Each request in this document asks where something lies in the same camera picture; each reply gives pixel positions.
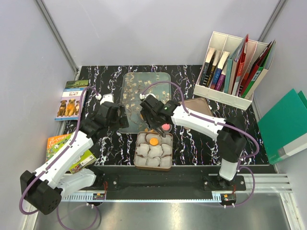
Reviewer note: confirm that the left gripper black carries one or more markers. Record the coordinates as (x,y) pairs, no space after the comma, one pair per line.
(122,122)

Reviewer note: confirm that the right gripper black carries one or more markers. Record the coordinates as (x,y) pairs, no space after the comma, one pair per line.
(146,116)

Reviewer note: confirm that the round orange cookie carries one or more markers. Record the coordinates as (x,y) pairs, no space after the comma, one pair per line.
(154,141)

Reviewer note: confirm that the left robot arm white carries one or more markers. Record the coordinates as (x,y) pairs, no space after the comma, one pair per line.
(45,187)

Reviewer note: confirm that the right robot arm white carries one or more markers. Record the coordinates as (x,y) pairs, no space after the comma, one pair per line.
(227,135)

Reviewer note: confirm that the pink round cookie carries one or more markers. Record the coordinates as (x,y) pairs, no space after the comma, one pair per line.
(166,127)

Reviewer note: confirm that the metal cookie tin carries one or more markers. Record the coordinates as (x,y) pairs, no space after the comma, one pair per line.
(148,157)

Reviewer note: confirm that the floral blue serving tray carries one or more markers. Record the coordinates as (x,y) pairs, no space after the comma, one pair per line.
(133,85)

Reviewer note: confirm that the cookie tin lid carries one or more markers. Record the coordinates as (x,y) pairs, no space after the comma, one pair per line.
(198,105)

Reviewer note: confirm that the dog picture book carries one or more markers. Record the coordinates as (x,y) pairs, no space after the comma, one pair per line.
(69,106)

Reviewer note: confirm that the green orange storey book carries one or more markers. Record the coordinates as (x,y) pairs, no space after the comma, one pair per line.
(54,144)

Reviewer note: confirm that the black paperback book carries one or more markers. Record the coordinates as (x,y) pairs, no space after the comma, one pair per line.
(210,62)

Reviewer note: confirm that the white file organizer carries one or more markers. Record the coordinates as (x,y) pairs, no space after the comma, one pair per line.
(233,68)

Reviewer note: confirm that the blue purple book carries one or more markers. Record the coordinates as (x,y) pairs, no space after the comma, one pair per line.
(219,68)

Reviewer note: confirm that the teal folder in organizer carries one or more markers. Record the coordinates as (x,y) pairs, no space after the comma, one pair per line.
(229,68)

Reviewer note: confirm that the red folder in organizer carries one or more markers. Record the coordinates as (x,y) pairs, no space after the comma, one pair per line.
(240,61)

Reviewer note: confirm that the green folder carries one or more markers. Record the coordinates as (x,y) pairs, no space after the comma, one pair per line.
(284,127)

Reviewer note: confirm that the dark red green folders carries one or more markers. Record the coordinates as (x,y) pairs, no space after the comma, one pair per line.
(258,70)

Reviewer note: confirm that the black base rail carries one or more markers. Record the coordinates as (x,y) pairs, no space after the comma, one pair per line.
(188,183)

